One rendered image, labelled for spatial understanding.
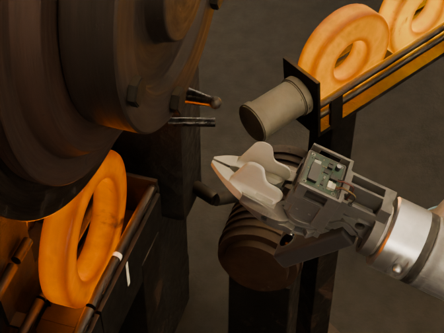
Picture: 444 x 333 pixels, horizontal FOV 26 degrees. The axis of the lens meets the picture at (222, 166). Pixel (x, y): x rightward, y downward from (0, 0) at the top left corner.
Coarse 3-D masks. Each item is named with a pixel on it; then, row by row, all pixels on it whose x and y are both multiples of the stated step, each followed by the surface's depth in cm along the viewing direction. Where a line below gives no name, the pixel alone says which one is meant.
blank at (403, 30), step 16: (384, 0) 140; (400, 0) 138; (416, 0) 139; (432, 0) 146; (384, 16) 140; (400, 16) 139; (432, 16) 146; (400, 32) 142; (416, 32) 145; (400, 48) 144
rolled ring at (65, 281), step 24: (120, 168) 112; (96, 192) 114; (120, 192) 114; (48, 216) 101; (72, 216) 100; (96, 216) 115; (120, 216) 116; (48, 240) 101; (72, 240) 101; (96, 240) 115; (48, 264) 101; (72, 264) 103; (96, 264) 113; (48, 288) 103; (72, 288) 104
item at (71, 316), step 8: (128, 216) 123; (80, 248) 119; (56, 304) 113; (48, 312) 112; (56, 312) 112; (64, 312) 112; (72, 312) 112; (80, 312) 112; (48, 320) 111; (56, 320) 111; (64, 320) 111; (72, 320) 111
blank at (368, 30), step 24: (336, 24) 132; (360, 24) 134; (384, 24) 138; (312, 48) 133; (336, 48) 134; (360, 48) 140; (384, 48) 141; (312, 72) 134; (336, 72) 141; (360, 72) 141
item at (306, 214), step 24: (312, 168) 109; (336, 168) 111; (288, 192) 116; (312, 192) 108; (336, 192) 109; (360, 192) 110; (384, 192) 111; (288, 216) 112; (312, 216) 111; (336, 216) 112; (360, 216) 111; (384, 216) 110; (360, 240) 114
